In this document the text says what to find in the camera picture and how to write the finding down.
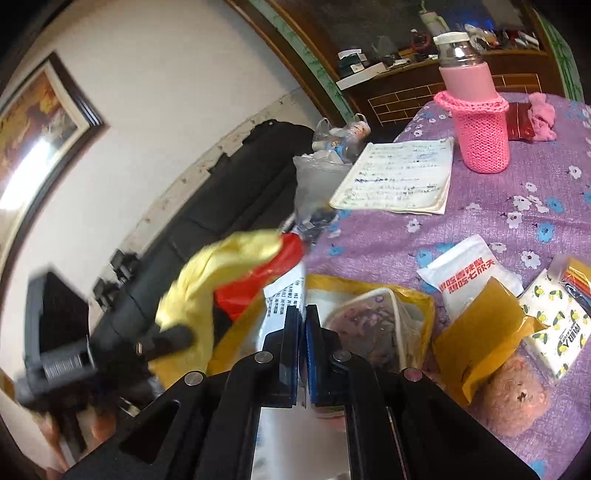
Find pink bottle with knitted sleeve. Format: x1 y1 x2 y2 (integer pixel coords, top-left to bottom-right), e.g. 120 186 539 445
433 31 512 175

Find dark red packet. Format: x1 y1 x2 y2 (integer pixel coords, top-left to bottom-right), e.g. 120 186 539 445
505 102 537 142

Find clear cartoon print pouch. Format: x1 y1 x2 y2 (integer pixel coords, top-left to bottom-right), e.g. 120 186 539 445
318 287 419 376

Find handwritten notebook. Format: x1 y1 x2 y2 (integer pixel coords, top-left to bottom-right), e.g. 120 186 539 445
329 137 456 216

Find black sofa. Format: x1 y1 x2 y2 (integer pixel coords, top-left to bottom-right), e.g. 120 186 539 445
88 119 320 372

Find white packet with red print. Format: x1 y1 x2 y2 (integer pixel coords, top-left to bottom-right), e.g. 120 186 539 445
416 233 526 322

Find white printed paper packet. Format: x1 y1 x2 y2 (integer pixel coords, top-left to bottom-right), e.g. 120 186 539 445
262 271 308 343

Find yellow towel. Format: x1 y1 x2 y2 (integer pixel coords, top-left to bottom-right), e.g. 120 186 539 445
154 231 283 389

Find printed tissue pack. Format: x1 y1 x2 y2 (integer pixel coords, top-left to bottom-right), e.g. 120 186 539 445
518 269 591 380

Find clutter of small counter items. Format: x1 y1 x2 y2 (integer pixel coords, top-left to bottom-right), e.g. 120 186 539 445
337 25 542 80

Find clear plastic bag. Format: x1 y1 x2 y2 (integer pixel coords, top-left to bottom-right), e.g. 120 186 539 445
292 117 371 243

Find yellow red striped packet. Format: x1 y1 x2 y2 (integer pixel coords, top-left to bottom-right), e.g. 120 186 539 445
549 256 591 302

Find bamboo wall decoration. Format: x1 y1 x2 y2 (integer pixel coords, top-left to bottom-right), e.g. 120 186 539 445
536 7 585 101

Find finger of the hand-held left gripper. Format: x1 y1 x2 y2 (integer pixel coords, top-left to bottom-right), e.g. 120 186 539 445
136 325 195 362

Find red plastic bag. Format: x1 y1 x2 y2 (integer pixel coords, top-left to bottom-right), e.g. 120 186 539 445
213 233 304 320

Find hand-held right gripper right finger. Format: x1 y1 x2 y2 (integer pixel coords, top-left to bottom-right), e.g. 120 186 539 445
305 304 542 480

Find framed wall picture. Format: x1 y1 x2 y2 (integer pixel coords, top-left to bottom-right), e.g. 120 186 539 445
0 52 108 280

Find white flat box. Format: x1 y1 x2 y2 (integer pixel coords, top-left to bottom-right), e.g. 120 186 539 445
335 61 387 91

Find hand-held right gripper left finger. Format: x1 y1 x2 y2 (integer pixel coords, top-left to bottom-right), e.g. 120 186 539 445
60 307 303 480

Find white kettle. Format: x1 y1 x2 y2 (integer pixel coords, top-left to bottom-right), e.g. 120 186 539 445
419 1 447 38

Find purple floral tablecloth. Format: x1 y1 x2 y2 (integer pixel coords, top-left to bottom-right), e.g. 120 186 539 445
302 92 591 480

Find plastic water bottle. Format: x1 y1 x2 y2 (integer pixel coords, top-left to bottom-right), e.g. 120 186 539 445
322 121 371 163

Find black wall sockets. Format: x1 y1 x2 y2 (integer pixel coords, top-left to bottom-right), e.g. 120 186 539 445
91 248 140 306

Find wooden cabinet counter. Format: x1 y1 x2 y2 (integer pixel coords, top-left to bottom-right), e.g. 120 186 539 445
226 0 566 141

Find pink cloth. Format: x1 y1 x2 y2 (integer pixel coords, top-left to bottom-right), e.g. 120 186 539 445
527 92 560 142

